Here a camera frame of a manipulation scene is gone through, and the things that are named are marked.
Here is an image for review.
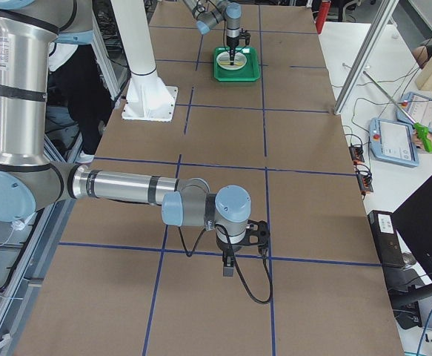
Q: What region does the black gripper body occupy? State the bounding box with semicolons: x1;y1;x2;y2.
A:
225;27;240;47
216;225;249;256

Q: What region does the yellow spoon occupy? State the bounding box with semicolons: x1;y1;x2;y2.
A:
218;61;246;70

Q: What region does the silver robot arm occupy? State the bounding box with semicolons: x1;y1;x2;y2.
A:
0;1;254;277
183;0;242;65

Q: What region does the person hand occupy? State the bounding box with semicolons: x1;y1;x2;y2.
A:
412;132;432;152

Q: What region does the white plate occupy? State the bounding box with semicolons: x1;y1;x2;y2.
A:
216;52;247;70

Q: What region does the green plastic tray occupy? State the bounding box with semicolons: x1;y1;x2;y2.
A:
213;47;260;82

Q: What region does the blue tape strip lengthwise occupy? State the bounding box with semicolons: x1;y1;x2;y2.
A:
257;5;277;355

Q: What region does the red fire extinguisher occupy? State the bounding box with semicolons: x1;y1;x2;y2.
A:
315;0;331;34

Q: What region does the brown paper table cover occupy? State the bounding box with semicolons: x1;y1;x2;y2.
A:
16;1;403;355

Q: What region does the black computer box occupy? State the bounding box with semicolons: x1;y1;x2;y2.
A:
368;210;417;269

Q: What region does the person in dark trousers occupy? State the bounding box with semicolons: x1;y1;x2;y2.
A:
48;42;113;164

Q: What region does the orange black connector box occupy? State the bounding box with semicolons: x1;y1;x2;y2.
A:
348;145;365;165

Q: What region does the blue tape strip crosswise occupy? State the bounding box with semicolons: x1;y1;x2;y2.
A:
58;242;382;267

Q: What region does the blue teach pendant near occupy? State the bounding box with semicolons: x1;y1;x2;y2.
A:
368;118;419;167

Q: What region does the blue teach pendant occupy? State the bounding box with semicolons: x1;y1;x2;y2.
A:
398;92;432;134
368;118;419;167

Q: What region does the black monitor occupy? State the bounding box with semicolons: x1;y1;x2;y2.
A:
391;175;432;309

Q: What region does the blue teach pendant far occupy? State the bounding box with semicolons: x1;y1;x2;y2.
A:
398;92;432;134

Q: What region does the green grabber tool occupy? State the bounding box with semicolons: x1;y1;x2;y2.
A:
362;70;432;153

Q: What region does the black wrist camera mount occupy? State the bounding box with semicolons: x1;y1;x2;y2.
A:
246;220;270;257

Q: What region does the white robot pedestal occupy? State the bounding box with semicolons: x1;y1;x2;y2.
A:
111;0;178;122

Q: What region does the aluminium frame post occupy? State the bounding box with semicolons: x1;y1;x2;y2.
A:
333;0;399;115

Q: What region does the blue network cable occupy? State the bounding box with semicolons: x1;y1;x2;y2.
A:
413;296;432;356

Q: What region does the aluminium table frame rail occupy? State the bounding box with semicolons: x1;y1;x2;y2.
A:
0;201;74;355

